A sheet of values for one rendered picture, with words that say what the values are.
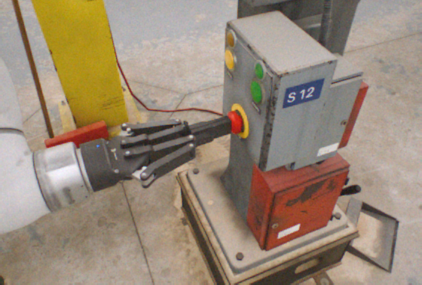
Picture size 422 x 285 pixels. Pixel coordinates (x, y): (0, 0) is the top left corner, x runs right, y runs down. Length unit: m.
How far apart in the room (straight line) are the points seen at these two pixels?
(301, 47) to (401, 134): 1.73
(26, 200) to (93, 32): 1.27
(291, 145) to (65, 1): 1.27
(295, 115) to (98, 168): 0.29
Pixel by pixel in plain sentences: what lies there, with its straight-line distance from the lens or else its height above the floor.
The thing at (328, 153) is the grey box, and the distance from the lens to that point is 1.00.
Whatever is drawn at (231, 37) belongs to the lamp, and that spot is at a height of 1.11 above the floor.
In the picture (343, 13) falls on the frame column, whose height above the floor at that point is 1.03.
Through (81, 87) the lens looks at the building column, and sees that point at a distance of 1.88.
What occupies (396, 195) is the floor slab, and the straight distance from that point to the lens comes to 1.92.
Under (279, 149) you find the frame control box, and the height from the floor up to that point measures 0.97.
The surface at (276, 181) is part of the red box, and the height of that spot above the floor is 0.62.
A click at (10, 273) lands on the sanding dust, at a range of 1.72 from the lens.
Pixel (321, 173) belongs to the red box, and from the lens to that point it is 1.04.
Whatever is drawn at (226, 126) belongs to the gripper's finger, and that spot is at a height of 0.98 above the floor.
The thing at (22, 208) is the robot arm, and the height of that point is 0.99.
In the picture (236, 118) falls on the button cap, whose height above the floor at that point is 0.99.
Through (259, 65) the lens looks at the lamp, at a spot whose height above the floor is 1.11.
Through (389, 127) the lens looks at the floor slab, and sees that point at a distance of 2.25.
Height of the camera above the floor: 1.39
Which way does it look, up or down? 44 degrees down
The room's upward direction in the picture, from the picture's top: straight up
